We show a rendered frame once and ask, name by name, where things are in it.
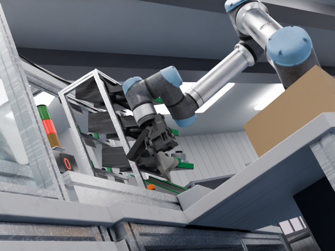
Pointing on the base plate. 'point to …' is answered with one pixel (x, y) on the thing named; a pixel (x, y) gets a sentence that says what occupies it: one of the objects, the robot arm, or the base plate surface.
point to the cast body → (180, 156)
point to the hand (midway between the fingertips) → (166, 177)
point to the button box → (192, 196)
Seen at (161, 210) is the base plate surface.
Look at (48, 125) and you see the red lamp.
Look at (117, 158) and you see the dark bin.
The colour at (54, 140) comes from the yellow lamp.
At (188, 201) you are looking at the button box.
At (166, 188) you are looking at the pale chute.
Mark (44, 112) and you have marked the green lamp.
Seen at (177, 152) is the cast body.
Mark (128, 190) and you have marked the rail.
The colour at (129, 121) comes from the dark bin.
